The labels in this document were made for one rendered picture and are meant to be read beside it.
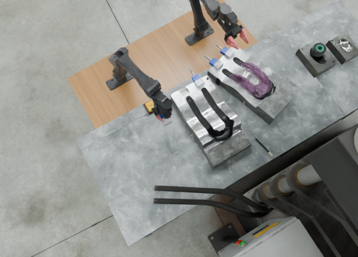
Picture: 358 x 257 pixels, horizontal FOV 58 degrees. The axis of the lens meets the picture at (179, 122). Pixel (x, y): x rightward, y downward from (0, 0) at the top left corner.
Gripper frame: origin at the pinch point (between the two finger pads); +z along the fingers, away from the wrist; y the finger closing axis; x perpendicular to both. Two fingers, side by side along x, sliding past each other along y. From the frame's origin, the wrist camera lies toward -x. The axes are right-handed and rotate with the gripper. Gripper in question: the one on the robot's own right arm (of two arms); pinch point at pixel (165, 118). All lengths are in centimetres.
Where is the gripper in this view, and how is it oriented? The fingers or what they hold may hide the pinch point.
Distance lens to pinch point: 183.0
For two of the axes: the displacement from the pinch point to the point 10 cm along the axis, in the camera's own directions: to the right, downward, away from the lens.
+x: -4.4, -5.8, 6.8
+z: 2.4, 6.5, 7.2
